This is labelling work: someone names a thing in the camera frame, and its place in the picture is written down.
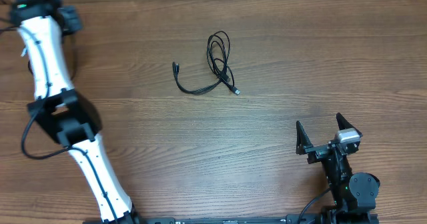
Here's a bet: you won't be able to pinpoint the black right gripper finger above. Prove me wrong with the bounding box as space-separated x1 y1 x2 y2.
336 113 363 137
296 121 313 155

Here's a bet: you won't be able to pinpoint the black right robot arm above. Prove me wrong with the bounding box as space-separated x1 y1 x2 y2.
296 113 380 223

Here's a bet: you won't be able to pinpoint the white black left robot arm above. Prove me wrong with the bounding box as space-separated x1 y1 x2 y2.
6 0 143 223

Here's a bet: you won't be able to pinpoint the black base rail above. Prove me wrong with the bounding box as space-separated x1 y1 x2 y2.
82 213 380 224

